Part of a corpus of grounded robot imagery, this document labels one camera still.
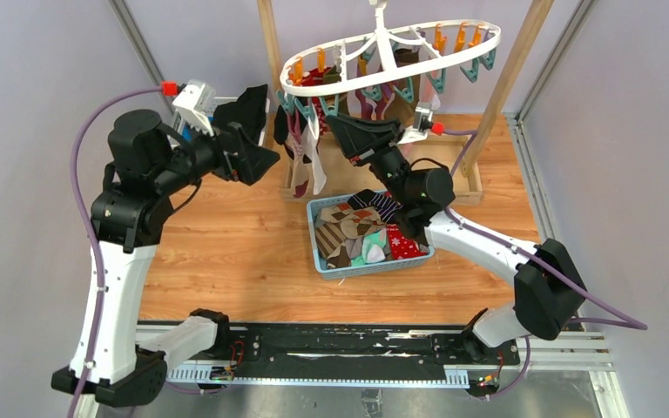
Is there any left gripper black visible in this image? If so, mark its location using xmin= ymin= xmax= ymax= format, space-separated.
xmin=153 ymin=109 xmax=280 ymax=194

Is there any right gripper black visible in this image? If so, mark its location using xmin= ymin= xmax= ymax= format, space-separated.
xmin=322 ymin=115 xmax=409 ymax=207

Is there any white oval clip hanger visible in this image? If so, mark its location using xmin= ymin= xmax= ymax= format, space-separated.
xmin=276 ymin=1 xmax=502 ymax=99

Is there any brown striped sock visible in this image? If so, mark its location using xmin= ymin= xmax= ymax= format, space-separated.
xmin=314 ymin=222 xmax=350 ymax=267

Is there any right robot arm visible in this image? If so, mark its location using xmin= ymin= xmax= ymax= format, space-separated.
xmin=326 ymin=114 xmax=585 ymax=363

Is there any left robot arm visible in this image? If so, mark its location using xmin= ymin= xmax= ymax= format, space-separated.
xmin=51 ymin=80 xmax=280 ymax=408

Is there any black cloth in basket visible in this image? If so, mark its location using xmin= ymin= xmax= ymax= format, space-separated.
xmin=213 ymin=84 xmax=270 ymax=145

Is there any black hanging sock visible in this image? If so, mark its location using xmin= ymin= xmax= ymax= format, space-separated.
xmin=273 ymin=105 xmax=307 ymax=161

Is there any white hanging sock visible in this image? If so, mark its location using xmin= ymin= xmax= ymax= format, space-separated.
xmin=287 ymin=112 xmax=328 ymax=198

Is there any brown hanging sock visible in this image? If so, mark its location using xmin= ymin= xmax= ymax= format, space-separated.
xmin=384 ymin=48 xmax=421 ymax=126

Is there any maroon purple hanging sock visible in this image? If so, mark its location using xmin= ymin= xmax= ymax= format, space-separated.
xmin=355 ymin=85 xmax=391 ymax=120

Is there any olive striped hanging sock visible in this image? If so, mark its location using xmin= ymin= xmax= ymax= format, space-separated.
xmin=322 ymin=65 xmax=350 ymax=116

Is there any black striped sock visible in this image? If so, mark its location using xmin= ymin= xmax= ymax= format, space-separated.
xmin=347 ymin=189 xmax=402 ymax=224

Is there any white plastic basket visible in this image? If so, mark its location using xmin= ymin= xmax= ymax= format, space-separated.
xmin=170 ymin=96 xmax=271 ymax=145

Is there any red hanging sock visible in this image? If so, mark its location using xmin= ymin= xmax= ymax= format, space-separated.
xmin=301 ymin=66 xmax=333 ymax=135

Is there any blue sock basket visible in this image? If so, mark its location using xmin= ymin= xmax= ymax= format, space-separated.
xmin=307 ymin=192 xmax=435 ymax=280

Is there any teal white sock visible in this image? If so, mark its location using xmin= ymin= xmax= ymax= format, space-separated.
xmin=348 ymin=229 xmax=390 ymax=266

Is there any red christmas sock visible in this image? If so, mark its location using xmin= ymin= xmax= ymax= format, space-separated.
xmin=386 ymin=224 xmax=429 ymax=260

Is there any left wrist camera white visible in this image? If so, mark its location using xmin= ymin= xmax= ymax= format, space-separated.
xmin=172 ymin=79 xmax=216 ymax=137

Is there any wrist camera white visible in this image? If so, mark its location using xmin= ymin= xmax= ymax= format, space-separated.
xmin=172 ymin=79 xmax=216 ymax=137
xmin=397 ymin=102 xmax=434 ymax=145

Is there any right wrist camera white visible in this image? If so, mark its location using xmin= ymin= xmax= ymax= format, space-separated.
xmin=397 ymin=102 xmax=434 ymax=145

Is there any wooden hanger rack frame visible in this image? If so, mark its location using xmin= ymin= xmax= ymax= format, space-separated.
xmin=256 ymin=0 xmax=556 ymax=206

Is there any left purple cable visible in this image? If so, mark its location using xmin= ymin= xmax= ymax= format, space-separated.
xmin=64 ymin=84 xmax=168 ymax=418

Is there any purple cable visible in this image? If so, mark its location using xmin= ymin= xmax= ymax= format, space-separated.
xmin=64 ymin=84 xmax=168 ymax=418
xmin=441 ymin=127 xmax=648 ymax=399

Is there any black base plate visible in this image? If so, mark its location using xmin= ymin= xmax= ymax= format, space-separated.
xmin=168 ymin=322 xmax=520 ymax=388

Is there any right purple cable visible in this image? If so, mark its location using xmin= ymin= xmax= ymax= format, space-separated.
xmin=441 ymin=127 xmax=648 ymax=399

